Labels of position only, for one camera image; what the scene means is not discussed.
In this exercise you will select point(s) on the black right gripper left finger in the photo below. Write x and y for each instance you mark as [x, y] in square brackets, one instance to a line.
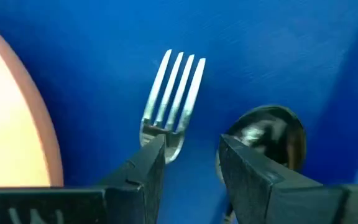
[129, 199]

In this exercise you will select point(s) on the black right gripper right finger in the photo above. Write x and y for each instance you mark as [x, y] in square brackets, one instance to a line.
[259, 199]

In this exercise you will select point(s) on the blue plastic tray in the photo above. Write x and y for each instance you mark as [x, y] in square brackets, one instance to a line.
[259, 46]

